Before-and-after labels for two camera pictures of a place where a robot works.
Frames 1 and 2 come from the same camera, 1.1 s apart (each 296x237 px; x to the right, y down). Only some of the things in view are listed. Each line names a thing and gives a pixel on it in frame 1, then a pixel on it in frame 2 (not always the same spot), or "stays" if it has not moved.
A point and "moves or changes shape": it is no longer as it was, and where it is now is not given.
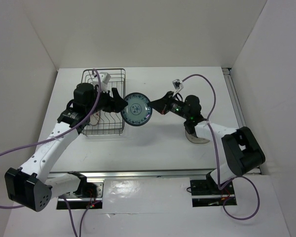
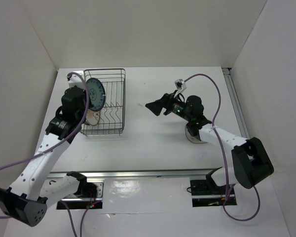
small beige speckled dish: (195, 139) stays
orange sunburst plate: (94, 119) stays
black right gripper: (161, 104) stays
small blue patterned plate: (137, 112) moves or changes shape
